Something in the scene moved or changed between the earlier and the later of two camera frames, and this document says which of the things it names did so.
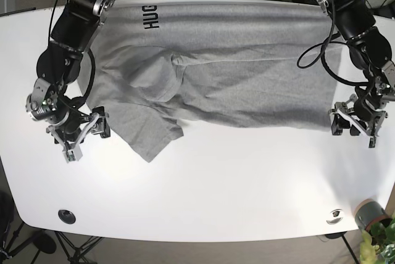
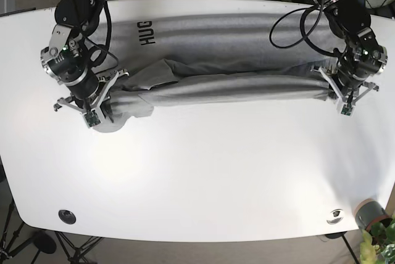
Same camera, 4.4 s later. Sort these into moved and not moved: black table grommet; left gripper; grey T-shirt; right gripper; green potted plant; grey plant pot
Moved: left gripper; right gripper; grey T-shirt
Not moved: green potted plant; black table grommet; grey plant pot
